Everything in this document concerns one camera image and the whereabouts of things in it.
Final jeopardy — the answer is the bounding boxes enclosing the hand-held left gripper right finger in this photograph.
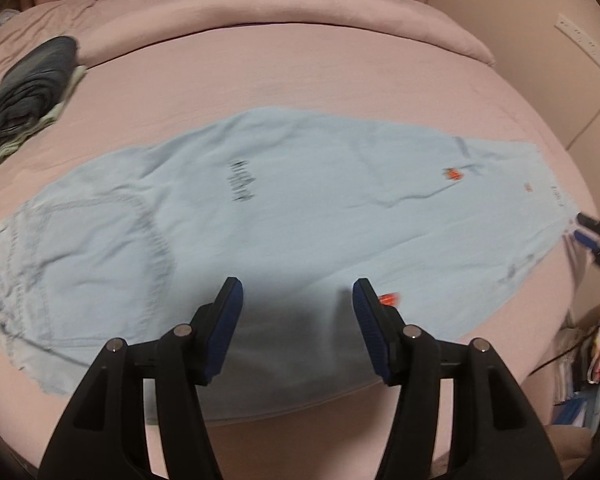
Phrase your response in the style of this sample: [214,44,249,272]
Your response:
[352,277,563,480]

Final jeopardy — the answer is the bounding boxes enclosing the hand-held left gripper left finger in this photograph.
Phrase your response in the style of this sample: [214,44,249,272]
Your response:
[37,276,244,480]

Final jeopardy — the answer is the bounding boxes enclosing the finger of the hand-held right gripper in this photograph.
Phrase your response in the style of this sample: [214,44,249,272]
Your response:
[572,212,600,272]

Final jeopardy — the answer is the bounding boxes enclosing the light blue denim pants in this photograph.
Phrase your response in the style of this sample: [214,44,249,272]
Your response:
[0,107,581,423]

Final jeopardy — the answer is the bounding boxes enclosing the white paper stack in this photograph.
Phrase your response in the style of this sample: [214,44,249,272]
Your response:
[550,325,593,406]

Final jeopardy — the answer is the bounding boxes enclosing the blue folder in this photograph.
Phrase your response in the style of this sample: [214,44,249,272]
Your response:
[555,400,600,431]

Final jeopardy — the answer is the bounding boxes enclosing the white power strip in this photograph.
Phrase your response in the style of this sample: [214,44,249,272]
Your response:
[555,12,600,81]

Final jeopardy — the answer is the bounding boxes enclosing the pink bed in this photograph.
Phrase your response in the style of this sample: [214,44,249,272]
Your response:
[0,0,600,480]

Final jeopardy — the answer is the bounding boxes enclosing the cream folded cloth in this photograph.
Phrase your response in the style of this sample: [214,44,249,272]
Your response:
[0,65,88,177]

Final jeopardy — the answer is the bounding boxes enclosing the pink rolled duvet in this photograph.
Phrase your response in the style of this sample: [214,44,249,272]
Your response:
[77,0,497,68]

